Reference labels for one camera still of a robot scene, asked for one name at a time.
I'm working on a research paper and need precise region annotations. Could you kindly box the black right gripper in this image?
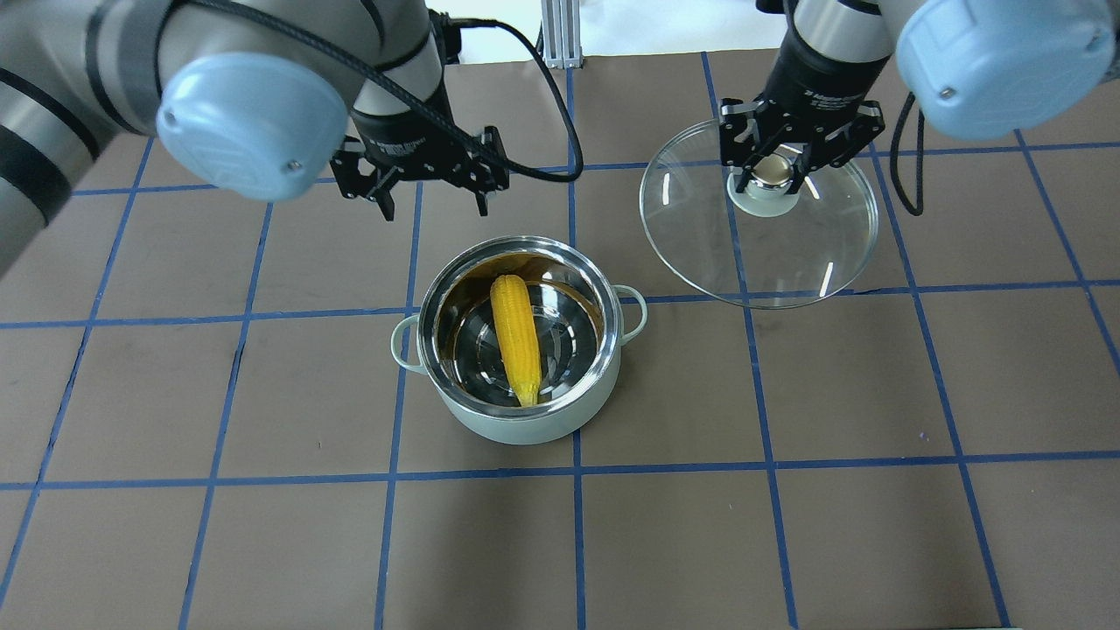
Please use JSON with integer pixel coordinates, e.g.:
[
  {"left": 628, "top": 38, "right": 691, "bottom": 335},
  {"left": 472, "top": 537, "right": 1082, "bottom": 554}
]
[{"left": 717, "top": 35, "right": 886, "bottom": 196}]

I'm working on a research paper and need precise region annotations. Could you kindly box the white electric cooking pot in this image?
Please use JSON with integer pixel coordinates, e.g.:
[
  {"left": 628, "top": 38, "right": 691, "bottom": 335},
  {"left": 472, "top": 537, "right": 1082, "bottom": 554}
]
[{"left": 389, "top": 235, "right": 648, "bottom": 445}]

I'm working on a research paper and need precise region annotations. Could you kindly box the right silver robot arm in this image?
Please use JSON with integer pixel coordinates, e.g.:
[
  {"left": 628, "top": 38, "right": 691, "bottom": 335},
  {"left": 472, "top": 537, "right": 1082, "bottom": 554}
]
[{"left": 717, "top": 1, "right": 1117, "bottom": 202}]

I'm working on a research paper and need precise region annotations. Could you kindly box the aluminium frame post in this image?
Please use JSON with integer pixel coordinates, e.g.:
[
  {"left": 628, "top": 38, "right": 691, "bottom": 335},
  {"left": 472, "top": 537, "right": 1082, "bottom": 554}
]
[{"left": 540, "top": 0, "right": 585, "bottom": 70}]

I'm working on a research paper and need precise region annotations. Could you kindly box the glass pot lid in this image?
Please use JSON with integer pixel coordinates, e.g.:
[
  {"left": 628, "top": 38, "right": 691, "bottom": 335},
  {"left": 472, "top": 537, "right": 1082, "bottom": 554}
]
[{"left": 640, "top": 121, "right": 879, "bottom": 311}]

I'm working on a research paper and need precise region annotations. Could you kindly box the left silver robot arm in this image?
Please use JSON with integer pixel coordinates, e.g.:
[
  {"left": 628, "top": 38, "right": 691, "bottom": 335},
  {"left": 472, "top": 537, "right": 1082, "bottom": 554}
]
[{"left": 1, "top": 1, "right": 508, "bottom": 270}]

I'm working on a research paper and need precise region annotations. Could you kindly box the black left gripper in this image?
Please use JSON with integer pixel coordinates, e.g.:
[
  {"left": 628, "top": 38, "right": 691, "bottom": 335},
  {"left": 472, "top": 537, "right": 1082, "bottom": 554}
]
[{"left": 332, "top": 110, "right": 508, "bottom": 221}]

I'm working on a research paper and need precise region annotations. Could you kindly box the yellow corn cob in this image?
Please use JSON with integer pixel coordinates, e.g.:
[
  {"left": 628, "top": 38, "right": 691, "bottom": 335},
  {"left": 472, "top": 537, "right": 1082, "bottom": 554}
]
[{"left": 489, "top": 275, "right": 543, "bottom": 407}]

